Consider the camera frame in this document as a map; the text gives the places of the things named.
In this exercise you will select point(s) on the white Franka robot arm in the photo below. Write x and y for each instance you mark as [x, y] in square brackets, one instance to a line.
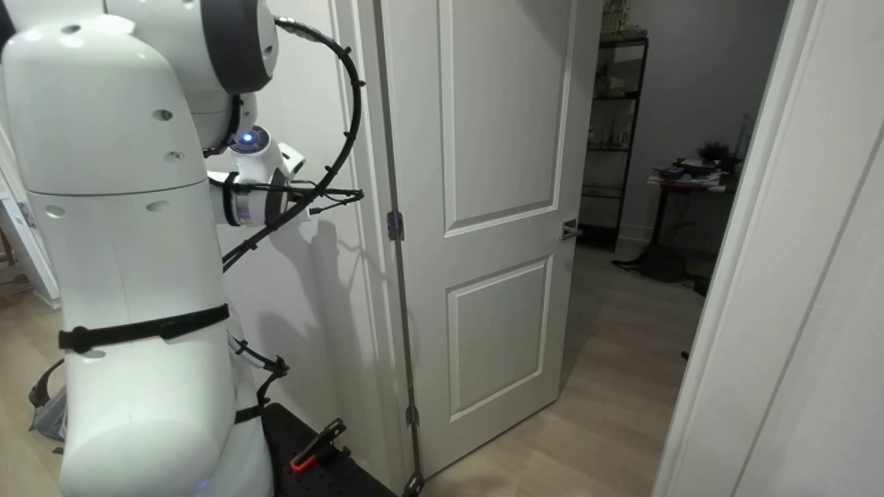
[120, 231]

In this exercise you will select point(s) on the metal door hinge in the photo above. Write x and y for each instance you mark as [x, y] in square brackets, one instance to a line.
[395, 224]
[413, 416]

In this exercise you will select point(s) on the white panel door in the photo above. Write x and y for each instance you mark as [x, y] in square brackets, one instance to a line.
[497, 139]

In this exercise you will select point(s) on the black bag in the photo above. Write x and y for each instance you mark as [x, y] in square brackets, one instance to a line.
[661, 266]

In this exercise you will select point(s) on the black metal shelf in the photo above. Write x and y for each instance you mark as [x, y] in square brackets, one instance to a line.
[635, 139]

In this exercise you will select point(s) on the orange black clamp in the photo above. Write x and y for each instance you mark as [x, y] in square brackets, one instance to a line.
[319, 445]

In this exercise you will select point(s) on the dark door stop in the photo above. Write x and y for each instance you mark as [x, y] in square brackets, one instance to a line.
[414, 484]

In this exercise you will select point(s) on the black mounting table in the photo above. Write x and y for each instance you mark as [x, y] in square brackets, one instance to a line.
[349, 478]

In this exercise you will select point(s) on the wooden desk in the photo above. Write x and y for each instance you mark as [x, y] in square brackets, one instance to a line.
[690, 217]

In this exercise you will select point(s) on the cluttered papers pile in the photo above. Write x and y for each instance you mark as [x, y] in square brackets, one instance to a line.
[686, 172]

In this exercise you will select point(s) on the small dark floor object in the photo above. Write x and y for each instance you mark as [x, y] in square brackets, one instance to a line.
[683, 351]

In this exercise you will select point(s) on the yellowish decoration plant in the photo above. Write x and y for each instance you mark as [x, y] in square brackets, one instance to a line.
[613, 17]

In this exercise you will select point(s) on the small green potted plant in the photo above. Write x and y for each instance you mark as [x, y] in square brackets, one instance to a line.
[716, 154]

